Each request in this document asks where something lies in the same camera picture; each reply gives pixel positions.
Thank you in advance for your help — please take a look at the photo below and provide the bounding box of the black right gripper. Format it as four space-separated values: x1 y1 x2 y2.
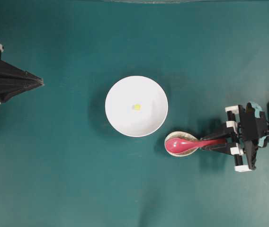
200 102 267 172

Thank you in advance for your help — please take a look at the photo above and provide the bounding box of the white round bowl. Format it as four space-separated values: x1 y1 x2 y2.
105 76 169 138

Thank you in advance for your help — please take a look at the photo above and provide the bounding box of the speckled ceramic spoon rest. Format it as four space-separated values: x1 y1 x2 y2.
164 131 201 157

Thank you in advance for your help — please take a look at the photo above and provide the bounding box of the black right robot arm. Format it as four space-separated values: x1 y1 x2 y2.
201 102 269 172

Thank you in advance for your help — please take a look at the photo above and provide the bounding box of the yellow hexagonal prism block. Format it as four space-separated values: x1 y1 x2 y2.
132 104 141 111

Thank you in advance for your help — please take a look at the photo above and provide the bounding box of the red plastic spoon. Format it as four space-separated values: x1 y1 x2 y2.
165 138 226 154

